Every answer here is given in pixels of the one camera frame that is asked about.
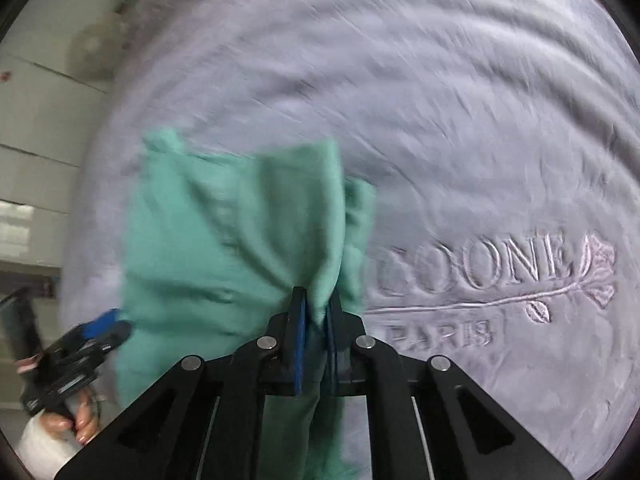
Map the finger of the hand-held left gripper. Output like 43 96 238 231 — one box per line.
92 321 134 357
82 308 122 340

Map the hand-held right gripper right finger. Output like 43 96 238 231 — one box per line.
325 290 576 480

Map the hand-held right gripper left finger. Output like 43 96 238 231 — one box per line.
52 286 307 480

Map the green garment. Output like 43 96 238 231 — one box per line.
114 129 377 480

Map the person's left forearm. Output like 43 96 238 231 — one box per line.
16 411 78 479

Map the person's left hand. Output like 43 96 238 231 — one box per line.
15 352 100 445

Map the white cabinet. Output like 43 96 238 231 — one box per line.
0 55 112 273

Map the lavender embossed blanket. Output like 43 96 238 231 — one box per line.
57 0 640 480

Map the pale round object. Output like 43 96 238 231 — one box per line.
67 12 127 82

